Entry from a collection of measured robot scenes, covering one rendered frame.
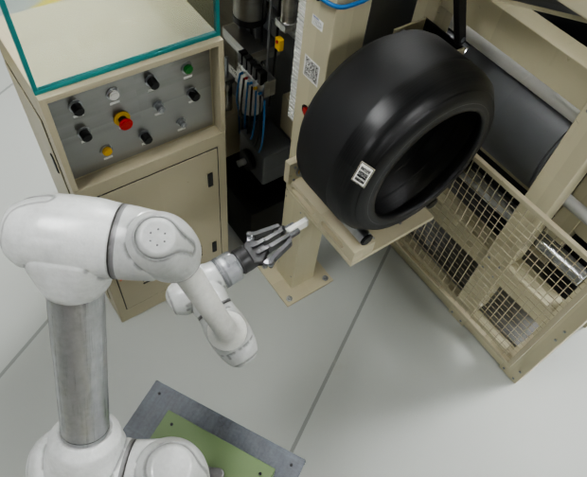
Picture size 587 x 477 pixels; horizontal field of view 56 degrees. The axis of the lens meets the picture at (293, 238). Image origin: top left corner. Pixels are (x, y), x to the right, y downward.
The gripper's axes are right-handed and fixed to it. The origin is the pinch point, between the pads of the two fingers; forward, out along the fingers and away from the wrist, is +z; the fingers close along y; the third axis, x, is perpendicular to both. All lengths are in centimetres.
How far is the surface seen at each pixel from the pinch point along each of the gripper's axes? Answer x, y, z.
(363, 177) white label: -23.9, -10.2, 13.7
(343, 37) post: -31, 27, 35
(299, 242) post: 65, 27, 18
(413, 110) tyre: -36.5, -8.5, 28.8
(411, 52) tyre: -39, 5, 39
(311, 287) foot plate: 103, 22, 21
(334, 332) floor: 104, -2, 16
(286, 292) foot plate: 102, 26, 9
